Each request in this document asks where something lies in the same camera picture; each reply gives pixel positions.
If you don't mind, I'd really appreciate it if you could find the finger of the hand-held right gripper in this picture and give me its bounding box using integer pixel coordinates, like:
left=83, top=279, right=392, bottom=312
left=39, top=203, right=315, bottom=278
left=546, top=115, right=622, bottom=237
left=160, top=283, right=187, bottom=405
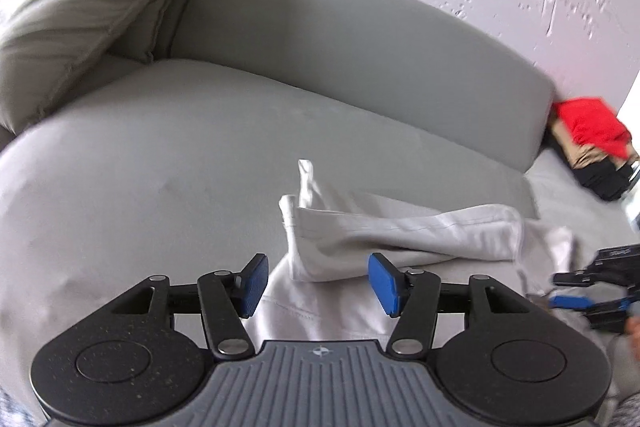
left=552, top=271, right=603, bottom=288
left=549, top=295, right=632, bottom=334

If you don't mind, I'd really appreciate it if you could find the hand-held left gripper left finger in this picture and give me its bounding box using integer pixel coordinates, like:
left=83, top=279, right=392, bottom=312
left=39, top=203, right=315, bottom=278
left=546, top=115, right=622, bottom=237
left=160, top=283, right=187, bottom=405
left=107, top=253, right=271, bottom=360

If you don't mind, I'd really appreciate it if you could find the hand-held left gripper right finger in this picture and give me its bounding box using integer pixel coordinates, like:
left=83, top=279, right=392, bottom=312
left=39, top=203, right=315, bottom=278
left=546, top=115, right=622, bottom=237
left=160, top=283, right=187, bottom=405
left=368, top=253, right=531, bottom=358

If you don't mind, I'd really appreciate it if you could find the white t-shirt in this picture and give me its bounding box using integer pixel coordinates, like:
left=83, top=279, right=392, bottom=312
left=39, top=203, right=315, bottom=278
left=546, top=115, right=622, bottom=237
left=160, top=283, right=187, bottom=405
left=257, top=159, right=601, bottom=343

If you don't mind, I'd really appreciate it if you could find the black cloth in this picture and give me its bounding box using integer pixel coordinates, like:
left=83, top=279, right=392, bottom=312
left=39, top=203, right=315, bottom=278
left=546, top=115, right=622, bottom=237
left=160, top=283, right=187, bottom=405
left=542, top=134, right=636, bottom=202

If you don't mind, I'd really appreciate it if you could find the tan cloth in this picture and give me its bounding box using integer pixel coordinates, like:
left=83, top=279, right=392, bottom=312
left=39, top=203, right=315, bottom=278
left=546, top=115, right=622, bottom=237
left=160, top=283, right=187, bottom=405
left=549, top=117, right=623, bottom=171

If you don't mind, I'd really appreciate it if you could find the red cloth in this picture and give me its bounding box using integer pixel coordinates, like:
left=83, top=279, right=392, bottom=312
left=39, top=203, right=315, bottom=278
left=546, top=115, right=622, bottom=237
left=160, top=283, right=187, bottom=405
left=551, top=97, right=632, bottom=160

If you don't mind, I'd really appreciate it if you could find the grey sofa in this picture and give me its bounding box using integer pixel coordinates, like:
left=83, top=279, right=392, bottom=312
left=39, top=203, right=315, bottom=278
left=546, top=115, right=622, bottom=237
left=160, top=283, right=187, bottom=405
left=0, top=0, right=640, bottom=427

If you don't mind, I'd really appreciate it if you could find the window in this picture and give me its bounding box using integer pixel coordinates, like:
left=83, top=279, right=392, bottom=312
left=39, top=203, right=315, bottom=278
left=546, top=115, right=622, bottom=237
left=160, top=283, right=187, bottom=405
left=617, top=72, right=640, bottom=158

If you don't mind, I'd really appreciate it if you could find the small beige pillow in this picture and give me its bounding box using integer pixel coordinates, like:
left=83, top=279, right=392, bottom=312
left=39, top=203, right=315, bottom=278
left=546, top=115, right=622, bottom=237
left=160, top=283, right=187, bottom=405
left=0, top=0, right=199, bottom=128

